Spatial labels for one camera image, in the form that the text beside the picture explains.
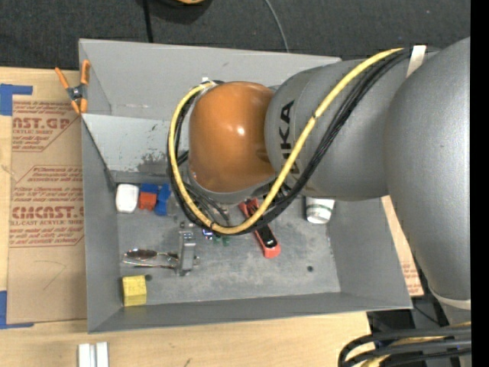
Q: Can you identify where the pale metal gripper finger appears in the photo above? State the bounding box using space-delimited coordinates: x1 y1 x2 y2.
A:
186 230 197 276
178 230 189 277

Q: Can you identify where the blue plastic block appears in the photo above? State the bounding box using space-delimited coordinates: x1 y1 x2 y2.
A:
140 182 172 217

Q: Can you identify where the grey metal bin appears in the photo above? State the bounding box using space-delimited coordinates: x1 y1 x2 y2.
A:
78 38 414 334

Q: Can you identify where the orange small block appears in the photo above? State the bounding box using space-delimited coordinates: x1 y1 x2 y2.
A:
138 191 158 211

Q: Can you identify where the red and black tool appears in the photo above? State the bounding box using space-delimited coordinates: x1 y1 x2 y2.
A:
238 198 282 259

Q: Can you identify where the yellow box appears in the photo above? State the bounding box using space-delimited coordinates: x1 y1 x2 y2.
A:
121 274 148 307

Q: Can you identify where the white plastic bottle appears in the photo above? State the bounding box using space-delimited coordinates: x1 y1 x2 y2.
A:
115 183 140 214

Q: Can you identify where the white cup with green print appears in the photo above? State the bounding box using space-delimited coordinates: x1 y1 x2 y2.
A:
305 196 336 225

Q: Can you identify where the brown cardboard board, red print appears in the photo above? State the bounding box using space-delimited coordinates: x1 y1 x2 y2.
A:
0 66 426 330

